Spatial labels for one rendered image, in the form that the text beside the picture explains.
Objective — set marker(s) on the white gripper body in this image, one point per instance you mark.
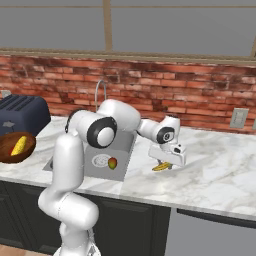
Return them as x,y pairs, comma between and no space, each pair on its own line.
166,156

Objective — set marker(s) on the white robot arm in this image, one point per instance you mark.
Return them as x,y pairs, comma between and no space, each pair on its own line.
68,160

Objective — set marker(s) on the grey sink basin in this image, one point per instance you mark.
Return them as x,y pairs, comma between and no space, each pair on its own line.
121,151

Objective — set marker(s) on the brown wooden bowl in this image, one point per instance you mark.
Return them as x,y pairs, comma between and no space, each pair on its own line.
16,151

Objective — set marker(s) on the yellow banana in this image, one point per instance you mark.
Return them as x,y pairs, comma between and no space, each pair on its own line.
162,166

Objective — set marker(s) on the red and green mango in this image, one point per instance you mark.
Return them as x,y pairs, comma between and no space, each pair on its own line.
112,163

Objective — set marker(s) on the dark cupboard run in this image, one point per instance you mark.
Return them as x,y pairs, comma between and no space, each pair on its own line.
133,230

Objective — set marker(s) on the grey dishwasher front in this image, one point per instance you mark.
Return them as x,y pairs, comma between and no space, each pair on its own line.
216,233

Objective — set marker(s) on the curved metal tap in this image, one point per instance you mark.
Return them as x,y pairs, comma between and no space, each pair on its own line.
97,90

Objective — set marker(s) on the yellow corn cob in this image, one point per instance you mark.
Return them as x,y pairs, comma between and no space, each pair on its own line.
19,146

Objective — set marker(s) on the dark blue toaster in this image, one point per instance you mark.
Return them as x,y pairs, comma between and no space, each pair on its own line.
20,113

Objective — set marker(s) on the grey wall socket plate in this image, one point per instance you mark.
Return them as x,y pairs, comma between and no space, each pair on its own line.
239,118

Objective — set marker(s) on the wooden window frame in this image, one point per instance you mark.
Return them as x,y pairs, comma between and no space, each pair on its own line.
107,33

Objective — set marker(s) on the small grey wall switch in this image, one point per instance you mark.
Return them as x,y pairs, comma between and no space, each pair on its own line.
5,93

